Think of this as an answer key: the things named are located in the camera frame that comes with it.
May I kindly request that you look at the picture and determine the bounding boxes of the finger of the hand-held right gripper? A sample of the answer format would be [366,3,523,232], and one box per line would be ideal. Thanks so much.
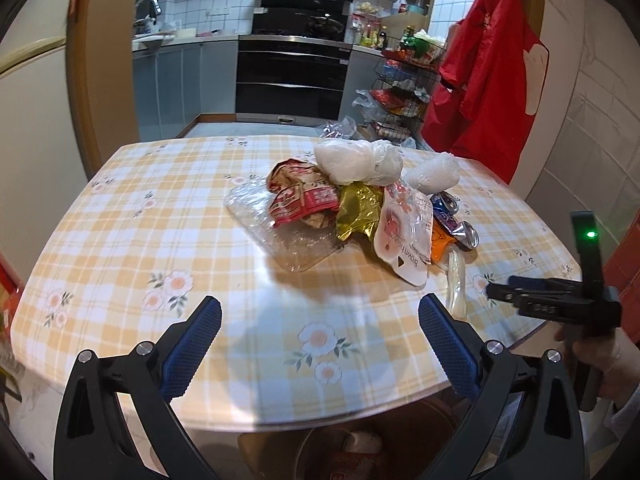
[509,276,583,295]
[486,284,583,321]

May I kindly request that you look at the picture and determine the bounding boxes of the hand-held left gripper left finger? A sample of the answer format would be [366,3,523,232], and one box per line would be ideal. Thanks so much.
[53,295,223,480]

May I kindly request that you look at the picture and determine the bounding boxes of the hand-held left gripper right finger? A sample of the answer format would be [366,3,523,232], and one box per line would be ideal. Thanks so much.
[418,292,586,480]

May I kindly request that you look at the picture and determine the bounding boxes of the brown round bin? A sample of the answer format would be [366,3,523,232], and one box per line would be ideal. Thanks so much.
[292,397,470,480]

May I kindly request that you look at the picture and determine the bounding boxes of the orange snack packet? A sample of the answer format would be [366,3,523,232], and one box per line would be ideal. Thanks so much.
[429,220,458,263]

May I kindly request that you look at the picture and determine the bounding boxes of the white pouch with red print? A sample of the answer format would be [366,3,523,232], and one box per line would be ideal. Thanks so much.
[372,182,435,287]

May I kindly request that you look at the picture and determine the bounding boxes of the translucent plastic bag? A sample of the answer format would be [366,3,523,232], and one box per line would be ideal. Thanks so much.
[404,152,460,195]

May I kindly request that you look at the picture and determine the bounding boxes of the gold foil wrapper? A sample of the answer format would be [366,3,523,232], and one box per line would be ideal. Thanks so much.
[335,182,385,242]

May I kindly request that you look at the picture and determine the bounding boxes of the red snack wrapper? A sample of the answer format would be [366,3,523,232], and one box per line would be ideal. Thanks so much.
[271,181,342,231]

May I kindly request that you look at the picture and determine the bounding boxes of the clear knotted plastic bag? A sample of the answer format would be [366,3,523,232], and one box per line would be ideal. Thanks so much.
[367,140,404,186]

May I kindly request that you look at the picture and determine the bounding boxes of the white knotted plastic bag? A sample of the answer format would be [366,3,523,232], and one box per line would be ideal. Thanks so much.
[314,140,376,185]

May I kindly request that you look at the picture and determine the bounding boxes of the person's right forearm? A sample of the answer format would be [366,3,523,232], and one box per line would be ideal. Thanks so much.
[606,382,640,441]

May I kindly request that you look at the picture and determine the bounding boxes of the person's right hand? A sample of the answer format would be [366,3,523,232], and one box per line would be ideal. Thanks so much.
[555,327,640,403]

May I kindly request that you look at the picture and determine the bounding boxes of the yellow plaid floral tablecloth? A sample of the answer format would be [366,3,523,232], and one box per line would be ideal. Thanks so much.
[11,136,583,433]

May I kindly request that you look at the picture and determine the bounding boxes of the brown cardboard piece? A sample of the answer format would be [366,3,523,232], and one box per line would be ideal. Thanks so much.
[237,430,301,480]

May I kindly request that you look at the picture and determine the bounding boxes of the red packaging on floor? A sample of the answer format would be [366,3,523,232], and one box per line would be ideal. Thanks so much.
[0,255,23,376]

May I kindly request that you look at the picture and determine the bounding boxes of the red hanging apron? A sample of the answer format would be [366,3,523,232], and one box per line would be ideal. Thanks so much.
[420,0,551,186]

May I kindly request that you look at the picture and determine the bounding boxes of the clear plastic bags on floor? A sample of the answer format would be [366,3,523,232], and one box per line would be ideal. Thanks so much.
[317,89,416,150]

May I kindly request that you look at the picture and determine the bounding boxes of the beige refrigerator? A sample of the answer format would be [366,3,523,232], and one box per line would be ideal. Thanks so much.
[0,35,90,286]

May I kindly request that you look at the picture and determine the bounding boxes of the grey kitchen cabinets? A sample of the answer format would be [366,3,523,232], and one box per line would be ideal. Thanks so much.
[131,39,240,142]

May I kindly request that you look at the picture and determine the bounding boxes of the black built-in oven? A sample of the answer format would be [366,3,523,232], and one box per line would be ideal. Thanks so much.
[235,35,353,123]

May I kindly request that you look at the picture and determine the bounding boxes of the row of seasoning bottles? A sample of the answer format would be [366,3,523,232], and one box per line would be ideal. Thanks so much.
[351,10,391,50]

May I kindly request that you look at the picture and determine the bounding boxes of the chrome kitchen faucet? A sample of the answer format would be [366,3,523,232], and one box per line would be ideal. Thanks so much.
[134,0,162,25]

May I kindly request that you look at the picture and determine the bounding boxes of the black range hood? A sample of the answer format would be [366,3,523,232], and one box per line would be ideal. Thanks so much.
[251,0,351,43]

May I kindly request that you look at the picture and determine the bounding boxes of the black wire storage rack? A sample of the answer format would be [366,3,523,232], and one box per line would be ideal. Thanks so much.
[370,42,448,143]

